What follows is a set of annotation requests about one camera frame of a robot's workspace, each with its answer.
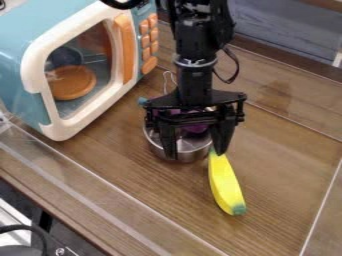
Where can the yellow toy banana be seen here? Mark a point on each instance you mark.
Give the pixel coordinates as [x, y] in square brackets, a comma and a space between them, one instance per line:
[224, 185]

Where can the orange plate in microwave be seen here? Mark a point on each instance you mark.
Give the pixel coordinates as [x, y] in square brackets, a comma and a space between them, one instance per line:
[71, 81]

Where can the silver metal pot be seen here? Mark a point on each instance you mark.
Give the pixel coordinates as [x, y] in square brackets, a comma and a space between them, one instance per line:
[192, 145]

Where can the blue toy microwave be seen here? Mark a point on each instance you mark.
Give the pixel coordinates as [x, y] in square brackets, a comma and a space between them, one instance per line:
[108, 35]

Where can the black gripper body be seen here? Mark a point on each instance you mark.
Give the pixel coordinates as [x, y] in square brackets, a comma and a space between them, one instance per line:
[195, 103]

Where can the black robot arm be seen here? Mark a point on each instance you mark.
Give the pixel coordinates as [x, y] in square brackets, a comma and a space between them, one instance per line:
[203, 28]

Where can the purple toy eggplant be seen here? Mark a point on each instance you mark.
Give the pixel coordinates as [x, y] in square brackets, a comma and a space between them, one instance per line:
[195, 129]

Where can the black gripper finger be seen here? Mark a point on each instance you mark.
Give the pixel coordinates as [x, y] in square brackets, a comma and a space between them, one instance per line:
[167, 138]
[222, 129]

